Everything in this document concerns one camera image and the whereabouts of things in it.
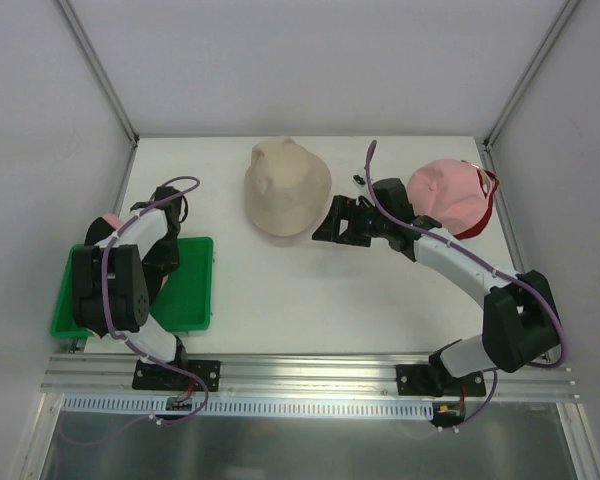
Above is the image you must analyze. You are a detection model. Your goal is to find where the black bucket hat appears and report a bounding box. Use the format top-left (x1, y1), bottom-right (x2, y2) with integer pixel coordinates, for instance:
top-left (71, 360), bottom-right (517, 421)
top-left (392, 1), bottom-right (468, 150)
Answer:
top-left (82, 215), bottom-right (171, 306)

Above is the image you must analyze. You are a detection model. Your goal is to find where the pink cap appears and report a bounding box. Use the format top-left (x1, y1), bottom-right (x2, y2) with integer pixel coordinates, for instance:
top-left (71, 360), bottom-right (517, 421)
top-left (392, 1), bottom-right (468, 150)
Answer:
top-left (406, 158), bottom-right (478, 235)

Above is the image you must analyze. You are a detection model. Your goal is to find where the beige bucket hat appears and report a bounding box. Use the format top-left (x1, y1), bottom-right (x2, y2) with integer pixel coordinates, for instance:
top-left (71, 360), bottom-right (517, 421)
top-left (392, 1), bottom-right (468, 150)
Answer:
top-left (244, 136), bottom-right (332, 237)

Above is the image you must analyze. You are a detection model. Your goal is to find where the dark red cap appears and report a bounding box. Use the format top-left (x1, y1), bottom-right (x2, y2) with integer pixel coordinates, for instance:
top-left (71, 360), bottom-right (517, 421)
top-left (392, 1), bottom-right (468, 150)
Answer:
top-left (454, 168), bottom-right (500, 240)

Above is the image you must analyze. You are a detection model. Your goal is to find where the pink black-trimmed hat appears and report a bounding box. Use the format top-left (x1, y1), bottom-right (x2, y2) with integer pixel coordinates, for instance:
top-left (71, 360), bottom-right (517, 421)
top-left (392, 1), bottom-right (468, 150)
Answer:
top-left (97, 211), bottom-right (169, 296)

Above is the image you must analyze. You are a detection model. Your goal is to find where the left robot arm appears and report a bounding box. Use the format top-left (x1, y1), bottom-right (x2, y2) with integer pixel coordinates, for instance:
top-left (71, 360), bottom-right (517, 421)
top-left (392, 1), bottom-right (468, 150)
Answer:
top-left (70, 185), bottom-right (190, 389)

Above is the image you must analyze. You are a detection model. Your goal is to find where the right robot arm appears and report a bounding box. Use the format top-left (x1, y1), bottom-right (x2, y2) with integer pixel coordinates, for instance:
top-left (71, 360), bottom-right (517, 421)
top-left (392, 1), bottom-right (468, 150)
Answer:
top-left (312, 178), bottom-right (562, 397)

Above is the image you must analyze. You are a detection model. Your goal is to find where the green plastic tray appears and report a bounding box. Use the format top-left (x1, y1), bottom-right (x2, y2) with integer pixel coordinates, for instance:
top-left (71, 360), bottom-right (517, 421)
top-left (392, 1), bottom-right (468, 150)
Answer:
top-left (50, 237), bottom-right (214, 339)

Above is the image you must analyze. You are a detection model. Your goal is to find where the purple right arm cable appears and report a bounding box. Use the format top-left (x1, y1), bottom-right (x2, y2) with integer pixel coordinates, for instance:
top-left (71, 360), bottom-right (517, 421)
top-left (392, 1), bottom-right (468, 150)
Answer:
top-left (363, 140), bottom-right (567, 426)

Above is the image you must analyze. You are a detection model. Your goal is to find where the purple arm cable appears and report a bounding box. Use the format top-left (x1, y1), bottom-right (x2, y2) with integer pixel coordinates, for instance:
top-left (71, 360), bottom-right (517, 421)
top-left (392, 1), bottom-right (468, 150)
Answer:
top-left (99, 175), bottom-right (211, 426)
top-left (363, 140), bottom-right (567, 426)

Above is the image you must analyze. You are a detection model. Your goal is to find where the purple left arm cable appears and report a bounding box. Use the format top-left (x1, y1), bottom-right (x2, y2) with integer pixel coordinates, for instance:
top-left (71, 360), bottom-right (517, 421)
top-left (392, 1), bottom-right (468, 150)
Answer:
top-left (99, 175), bottom-right (211, 426)

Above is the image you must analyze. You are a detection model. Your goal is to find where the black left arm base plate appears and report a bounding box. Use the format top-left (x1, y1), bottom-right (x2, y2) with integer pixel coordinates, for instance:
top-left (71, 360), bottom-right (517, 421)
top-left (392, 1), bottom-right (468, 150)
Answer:
top-left (132, 359), bottom-right (221, 392)

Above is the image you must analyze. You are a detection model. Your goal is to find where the aluminium rail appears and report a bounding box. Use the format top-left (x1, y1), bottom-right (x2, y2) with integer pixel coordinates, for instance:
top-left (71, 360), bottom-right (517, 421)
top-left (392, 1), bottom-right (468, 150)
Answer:
top-left (40, 353), bottom-right (584, 404)

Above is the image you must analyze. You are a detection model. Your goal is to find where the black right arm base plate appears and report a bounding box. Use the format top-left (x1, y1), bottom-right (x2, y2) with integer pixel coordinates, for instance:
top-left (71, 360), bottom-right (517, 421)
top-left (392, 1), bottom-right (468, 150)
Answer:
top-left (395, 364), bottom-right (486, 398)

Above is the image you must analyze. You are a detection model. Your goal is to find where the white slotted cable duct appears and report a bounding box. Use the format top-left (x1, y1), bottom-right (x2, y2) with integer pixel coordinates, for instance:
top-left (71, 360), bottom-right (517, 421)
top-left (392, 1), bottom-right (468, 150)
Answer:
top-left (61, 394), bottom-right (434, 421)

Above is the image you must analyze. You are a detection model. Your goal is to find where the left aluminium frame post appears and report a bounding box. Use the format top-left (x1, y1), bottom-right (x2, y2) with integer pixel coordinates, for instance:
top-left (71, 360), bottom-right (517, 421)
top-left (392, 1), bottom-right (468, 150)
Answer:
top-left (53, 0), bottom-right (139, 148)

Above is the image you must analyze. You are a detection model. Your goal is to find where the aluminium frame post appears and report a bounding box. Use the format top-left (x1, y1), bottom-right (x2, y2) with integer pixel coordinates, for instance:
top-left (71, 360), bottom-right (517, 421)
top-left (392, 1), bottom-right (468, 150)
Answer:
top-left (53, 0), bottom-right (139, 148)
top-left (481, 0), bottom-right (582, 152)

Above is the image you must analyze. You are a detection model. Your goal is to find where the right aluminium frame post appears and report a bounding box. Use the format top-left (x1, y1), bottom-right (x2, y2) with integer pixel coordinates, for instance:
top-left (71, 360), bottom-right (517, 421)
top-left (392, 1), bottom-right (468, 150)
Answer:
top-left (481, 0), bottom-right (582, 152)

